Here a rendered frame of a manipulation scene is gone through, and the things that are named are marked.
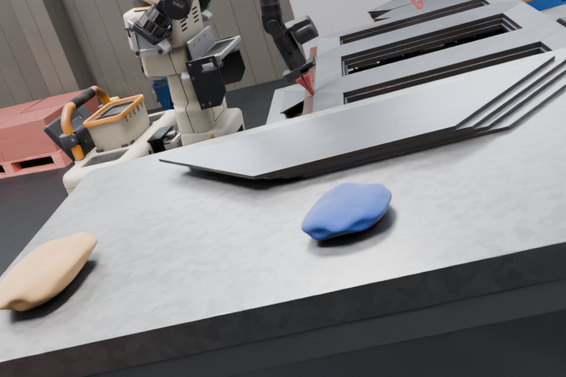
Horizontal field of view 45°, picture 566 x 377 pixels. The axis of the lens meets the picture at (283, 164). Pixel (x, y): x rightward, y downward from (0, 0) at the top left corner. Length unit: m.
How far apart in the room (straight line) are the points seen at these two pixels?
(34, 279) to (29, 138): 4.85
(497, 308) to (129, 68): 5.85
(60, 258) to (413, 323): 0.45
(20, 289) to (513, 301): 0.56
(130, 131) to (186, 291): 1.62
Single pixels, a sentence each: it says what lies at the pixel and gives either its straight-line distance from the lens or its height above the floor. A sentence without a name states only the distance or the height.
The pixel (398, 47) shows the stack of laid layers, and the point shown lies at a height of 0.84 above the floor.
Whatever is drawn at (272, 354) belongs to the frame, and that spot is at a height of 0.99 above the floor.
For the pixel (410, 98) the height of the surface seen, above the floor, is 1.07.
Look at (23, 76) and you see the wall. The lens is 6.96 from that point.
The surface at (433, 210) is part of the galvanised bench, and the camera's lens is 0.79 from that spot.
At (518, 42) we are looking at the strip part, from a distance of 2.06.
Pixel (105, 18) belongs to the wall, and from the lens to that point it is 6.38.
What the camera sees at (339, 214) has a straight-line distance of 0.77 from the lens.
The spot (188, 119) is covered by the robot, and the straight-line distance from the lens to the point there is 2.23.
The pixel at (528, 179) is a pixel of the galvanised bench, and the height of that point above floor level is 1.05.
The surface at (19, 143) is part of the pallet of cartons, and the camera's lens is 5.79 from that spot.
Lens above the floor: 1.42
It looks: 21 degrees down
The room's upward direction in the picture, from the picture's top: 18 degrees counter-clockwise
